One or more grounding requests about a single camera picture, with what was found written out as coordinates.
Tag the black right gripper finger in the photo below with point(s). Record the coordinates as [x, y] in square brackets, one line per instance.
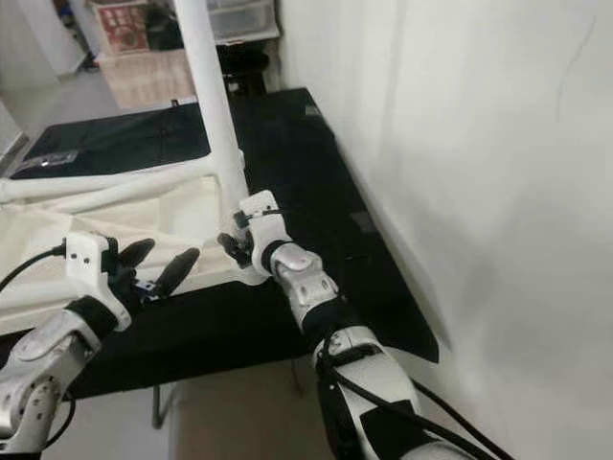
[230, 247]

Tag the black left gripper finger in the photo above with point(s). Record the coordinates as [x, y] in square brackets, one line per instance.
[136, 253]
[180, 270]

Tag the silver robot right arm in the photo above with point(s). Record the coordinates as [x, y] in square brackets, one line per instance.
[306, 283]

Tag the white plastic children table top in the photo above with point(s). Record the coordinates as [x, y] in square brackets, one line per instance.
[77, 235]

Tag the black tablecloth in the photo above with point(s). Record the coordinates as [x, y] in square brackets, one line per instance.
[220, 326]

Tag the grey metal table leg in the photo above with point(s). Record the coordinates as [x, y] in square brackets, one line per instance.
[158, 404]
[297, 376]

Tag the clear plastic bag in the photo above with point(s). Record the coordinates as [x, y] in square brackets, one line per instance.
[57, 160]

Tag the beige lace covered bench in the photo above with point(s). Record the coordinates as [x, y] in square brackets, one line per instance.
[144, 81]

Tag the black round stool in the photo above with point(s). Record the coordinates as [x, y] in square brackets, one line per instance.
[244, 59]

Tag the red printed cardboard box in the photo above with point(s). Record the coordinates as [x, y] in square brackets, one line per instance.
[120, 27]

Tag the black plastic bag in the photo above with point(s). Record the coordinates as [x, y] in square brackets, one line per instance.
[161, 27]

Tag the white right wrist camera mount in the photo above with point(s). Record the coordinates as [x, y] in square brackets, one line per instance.
[261, 209]

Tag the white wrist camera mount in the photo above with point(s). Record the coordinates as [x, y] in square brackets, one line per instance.
[261, 209]
[86, 259]

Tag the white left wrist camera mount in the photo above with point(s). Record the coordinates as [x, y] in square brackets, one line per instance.
[86, 259]

